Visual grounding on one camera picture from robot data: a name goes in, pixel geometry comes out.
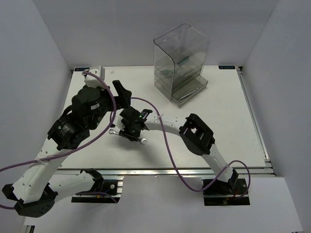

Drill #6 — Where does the aluminium table front rail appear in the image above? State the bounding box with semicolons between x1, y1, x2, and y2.
56;167;275;176

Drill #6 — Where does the blue table label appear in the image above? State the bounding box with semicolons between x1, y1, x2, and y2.
74;67;89;72
218;66;236;70

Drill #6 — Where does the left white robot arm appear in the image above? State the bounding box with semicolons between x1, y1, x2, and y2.
2;80;132;218

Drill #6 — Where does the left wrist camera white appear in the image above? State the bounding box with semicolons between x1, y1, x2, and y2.
83;66;105;89

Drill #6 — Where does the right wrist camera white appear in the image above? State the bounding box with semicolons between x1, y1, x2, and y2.
113;116;124;131

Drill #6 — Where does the large green screwdriver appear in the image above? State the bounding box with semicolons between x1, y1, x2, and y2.
177;56;189;66

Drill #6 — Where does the left blue table label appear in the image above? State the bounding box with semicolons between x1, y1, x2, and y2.
74;67;89;72

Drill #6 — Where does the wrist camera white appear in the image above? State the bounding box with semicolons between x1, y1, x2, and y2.
113;116;124;131
83;66;105;89

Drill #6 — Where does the right blue table label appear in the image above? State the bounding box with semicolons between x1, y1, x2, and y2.
218;66;236;70

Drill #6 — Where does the silver combination wrench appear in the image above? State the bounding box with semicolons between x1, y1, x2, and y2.
177;89;198;101
108;129;147;145

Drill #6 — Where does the clear acrylic drawer cabinet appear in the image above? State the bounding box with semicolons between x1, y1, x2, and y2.
153;23;210;107

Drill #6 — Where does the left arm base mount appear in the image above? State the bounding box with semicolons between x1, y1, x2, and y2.
71;177;123;204

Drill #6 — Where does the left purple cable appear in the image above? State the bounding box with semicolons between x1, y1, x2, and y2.
0;70;117;210

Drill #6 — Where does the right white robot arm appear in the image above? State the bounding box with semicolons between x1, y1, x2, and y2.
115;107;238;194

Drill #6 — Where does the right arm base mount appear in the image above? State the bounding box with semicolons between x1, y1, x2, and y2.
203;179;250;206

